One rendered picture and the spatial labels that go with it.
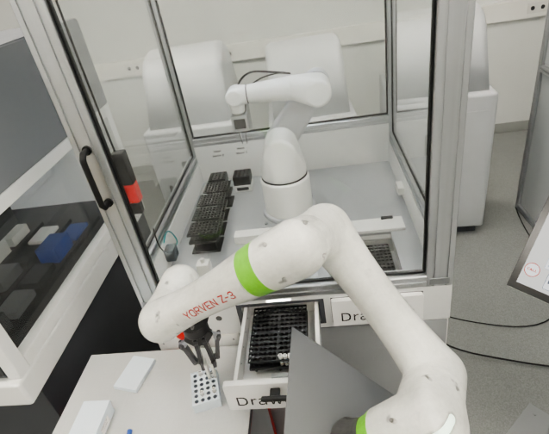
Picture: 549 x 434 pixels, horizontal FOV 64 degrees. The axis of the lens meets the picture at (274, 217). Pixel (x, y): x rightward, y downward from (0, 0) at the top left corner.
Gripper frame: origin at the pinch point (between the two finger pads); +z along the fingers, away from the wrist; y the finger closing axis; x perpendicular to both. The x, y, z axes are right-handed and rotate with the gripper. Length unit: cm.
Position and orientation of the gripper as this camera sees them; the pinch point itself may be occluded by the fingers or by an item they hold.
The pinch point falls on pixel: (209, 367)
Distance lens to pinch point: 145.9
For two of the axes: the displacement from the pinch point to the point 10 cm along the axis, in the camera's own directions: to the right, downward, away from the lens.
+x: 2.1, 5.0, -8.4
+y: -9.7, 2.4, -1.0
